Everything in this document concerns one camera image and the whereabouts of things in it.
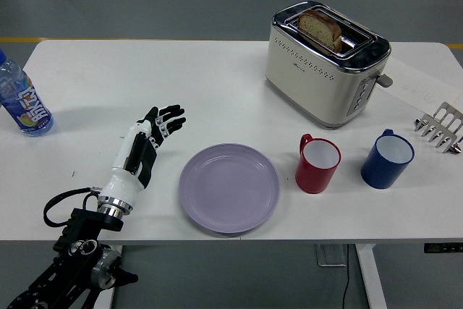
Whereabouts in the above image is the silver metal toast rack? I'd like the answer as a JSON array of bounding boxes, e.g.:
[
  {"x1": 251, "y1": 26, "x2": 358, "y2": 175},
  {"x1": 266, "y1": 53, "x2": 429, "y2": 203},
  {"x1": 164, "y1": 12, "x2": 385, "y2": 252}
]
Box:
[{"x1": 412, "y1": 101, "x2": 463, "y2": 156}]

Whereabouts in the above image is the blue labelled drink bottle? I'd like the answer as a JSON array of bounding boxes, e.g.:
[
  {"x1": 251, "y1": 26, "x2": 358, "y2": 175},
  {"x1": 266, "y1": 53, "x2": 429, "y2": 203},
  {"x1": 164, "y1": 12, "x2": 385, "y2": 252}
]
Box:
[{"x1": 0, "y1": 48, "x2": 54, "y2": 137}]

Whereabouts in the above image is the cream and chrome toaster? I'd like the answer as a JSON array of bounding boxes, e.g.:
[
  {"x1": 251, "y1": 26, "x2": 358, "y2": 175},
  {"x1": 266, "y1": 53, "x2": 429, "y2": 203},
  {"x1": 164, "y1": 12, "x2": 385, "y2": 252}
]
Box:
[{"x1": 265, "y1": 0, "x2": 394, "y2": 130}]

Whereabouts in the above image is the blue enamel mug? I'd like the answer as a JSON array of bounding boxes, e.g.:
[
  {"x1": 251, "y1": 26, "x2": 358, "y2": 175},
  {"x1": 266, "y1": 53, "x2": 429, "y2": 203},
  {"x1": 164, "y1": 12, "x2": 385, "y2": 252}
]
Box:
[{"x1": 360, "y1": 129, "x2": 416, "y2": 190}]

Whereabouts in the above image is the brown bread slice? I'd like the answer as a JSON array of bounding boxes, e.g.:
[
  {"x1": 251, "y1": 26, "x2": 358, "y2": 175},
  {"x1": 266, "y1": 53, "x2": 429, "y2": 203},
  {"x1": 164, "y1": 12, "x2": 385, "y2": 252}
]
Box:
[{"x1": 297, "y1": 10, "x2": 343, "y2": 52}]

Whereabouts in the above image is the clear plastic box under table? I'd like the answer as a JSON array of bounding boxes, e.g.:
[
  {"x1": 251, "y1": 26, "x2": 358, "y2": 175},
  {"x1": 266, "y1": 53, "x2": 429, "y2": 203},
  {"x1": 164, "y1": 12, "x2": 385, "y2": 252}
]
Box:
[{"x1": 313, "y1": 243, "x2": 349, "y2": 267}]

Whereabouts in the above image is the white paper sheet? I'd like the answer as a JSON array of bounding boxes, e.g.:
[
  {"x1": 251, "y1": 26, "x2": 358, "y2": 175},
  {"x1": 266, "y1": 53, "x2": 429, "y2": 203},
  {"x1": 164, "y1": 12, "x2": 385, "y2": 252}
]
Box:
[{"x1": 378, "y1": 58, "x2": 463, "y2": 114}]

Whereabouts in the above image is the black cable under table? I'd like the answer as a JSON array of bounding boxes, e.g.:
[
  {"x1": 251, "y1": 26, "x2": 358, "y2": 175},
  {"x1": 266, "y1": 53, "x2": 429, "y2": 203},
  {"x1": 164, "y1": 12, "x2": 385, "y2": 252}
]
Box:
[{"x1": 341, "y1": 243, "x2": 352, "y2": 309}]

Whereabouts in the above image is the red enamel mug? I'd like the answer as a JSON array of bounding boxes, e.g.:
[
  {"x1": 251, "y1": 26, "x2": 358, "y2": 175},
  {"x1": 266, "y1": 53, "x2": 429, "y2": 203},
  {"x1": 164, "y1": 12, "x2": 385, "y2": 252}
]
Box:
[{"x1": 294, "y1": 133, "x2": 341, "y2": 195}]

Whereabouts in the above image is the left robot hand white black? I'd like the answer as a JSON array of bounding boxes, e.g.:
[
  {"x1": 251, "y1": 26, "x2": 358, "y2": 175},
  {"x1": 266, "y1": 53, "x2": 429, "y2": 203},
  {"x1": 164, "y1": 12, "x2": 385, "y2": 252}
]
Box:
[{"x1": 98, "y1": 104, "x2": 187, "y2": 204}]

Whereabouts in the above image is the black table control panel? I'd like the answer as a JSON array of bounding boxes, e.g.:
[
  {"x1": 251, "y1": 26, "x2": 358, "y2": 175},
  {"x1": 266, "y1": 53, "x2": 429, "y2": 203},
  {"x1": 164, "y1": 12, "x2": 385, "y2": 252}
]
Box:
[{"x1": 424, "y1": 242, "x2": 463, "y2": 253}]

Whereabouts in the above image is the purple round plate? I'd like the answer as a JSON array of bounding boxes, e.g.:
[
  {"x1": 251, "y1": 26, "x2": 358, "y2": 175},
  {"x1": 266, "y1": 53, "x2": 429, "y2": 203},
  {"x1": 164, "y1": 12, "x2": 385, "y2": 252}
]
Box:
[{"x1": 178, "y1": 143, "x2": 281, "y2": 234}]

